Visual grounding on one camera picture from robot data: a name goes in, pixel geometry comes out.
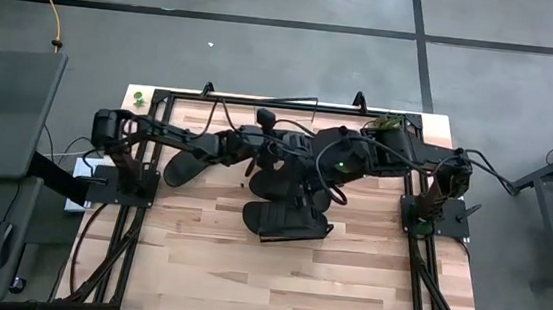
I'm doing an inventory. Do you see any black slide sandal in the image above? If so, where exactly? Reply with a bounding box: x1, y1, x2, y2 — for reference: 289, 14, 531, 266
161, 143, 214, 191
239, 197, 337, 249
245, 165, 336, 215

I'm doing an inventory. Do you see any potted succulent in black pot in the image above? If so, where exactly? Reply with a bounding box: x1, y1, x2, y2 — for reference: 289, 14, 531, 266
362, 110, 405, 137

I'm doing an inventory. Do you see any white box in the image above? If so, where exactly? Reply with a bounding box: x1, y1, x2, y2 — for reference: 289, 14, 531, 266
63, 155, 106, 217

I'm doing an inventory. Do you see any grey raised desk platform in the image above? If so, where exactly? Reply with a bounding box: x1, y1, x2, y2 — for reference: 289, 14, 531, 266
0, 48, 69, 187

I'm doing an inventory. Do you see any dark grey metal stand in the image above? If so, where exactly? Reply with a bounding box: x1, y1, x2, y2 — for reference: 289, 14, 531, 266
497, 119, 553, 292

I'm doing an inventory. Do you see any black caster wheel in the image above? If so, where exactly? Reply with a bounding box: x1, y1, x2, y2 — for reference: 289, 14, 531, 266
8, 275, 28, 296

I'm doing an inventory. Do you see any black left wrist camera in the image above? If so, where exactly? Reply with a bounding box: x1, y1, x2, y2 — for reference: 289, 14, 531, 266
253, 106, 280, 137

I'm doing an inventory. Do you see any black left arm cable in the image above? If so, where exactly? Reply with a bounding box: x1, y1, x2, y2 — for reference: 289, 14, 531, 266
197, 95, 242, 136

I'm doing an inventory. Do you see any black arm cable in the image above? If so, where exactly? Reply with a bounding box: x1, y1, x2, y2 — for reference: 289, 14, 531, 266
451, 147, 525, 197
197, 95, 242, 136

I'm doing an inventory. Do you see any right gripper camera cable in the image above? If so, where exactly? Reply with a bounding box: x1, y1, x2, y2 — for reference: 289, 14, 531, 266
310, 135, 355, 207

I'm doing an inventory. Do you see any black aluminium table frame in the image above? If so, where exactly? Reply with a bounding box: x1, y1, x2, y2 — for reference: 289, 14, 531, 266
59, 80, 500, 310

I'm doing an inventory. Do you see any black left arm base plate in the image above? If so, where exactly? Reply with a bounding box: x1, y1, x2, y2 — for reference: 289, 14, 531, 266
85, 162, 162, 210

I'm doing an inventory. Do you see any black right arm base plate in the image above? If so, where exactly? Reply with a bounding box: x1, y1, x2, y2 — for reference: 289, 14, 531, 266
397, 193, 483, 243

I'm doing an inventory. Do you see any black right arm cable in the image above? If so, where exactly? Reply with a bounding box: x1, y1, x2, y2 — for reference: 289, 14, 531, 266
451, 147, 525, 197

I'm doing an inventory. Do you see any brown cable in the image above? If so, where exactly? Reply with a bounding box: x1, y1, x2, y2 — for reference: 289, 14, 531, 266
67, 200, 109, 297

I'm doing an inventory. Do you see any yellow cable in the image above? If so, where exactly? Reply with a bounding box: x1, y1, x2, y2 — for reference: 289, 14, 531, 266
11, 0, 66, 54

